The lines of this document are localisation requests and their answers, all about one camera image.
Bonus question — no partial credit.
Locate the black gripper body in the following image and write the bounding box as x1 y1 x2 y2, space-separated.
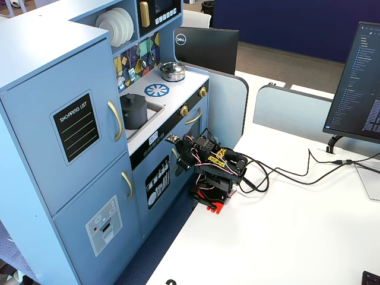
177 138 199 167

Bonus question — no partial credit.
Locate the red arm base clamp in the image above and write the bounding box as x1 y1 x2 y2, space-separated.
189 183 238 216

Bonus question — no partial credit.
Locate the shiny steel pot lid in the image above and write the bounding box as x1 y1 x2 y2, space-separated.
160 61 185 75

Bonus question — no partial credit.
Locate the gray toy sink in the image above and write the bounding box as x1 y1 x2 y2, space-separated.
119 99 166 141

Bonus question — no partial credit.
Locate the gray toy pot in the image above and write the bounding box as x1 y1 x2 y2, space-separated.
121 100 148 131

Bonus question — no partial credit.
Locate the slotted metal spatula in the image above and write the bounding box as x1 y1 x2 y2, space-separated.
128 49 137 81

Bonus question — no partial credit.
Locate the black Dell monitor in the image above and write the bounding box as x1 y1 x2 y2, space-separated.
174 26 240 76

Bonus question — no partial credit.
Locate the colorful mosaic backsplash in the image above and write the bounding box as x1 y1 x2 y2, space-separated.
112 31 162 90

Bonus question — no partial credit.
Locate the black shopping list board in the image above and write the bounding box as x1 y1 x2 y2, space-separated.
49 89 102 167

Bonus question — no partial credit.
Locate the small light blue desk divider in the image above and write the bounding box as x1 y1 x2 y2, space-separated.
252 84 337 141

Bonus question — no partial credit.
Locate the black toy microwave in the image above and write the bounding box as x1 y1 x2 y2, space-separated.
136 0 183 39

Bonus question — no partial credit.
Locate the white toy plate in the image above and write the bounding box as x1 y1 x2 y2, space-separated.
114 7 135 40
105 9 129 44
94 12 122 48

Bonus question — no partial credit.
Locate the black trash bin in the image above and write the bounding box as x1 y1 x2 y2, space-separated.
201 0 215 16

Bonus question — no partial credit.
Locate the blue wooden toy kitchen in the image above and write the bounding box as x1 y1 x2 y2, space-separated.
0 0 210 285

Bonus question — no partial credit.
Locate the monitor with lit screen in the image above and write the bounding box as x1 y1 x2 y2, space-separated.
322 21 380 145

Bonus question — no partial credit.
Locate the gray monitor stand base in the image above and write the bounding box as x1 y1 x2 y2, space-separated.
354 162 380 202

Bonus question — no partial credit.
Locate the black keyboard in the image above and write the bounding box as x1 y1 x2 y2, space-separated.
361 270 380 285

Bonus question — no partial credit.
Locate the gold oven handle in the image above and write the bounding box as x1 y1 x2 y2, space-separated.
184 107 203 126

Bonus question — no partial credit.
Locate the short gold fridge handle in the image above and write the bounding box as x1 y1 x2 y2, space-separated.
121 171 135 201

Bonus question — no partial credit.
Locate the long gold fridge handle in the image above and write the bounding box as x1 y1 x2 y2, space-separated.
107 100 124 143

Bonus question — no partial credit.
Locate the looped black cable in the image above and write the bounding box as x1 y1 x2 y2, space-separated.
236 159 380 194

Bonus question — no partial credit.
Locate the long black cable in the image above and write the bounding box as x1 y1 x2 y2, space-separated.
237 148 380 186

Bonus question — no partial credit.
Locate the gold microwave handle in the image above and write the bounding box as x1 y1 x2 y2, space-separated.
139 1 150 29

